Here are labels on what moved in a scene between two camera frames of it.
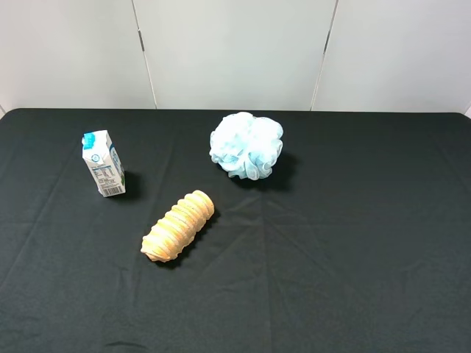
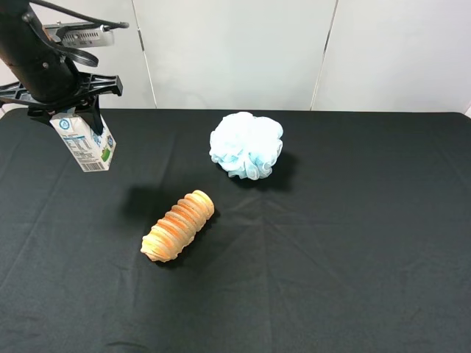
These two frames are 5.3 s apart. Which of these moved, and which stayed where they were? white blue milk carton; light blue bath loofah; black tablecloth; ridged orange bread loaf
Moved: white blue milk carton
Stayed: ridged orange bread loaf; black tablecloth; light blue bath loofah
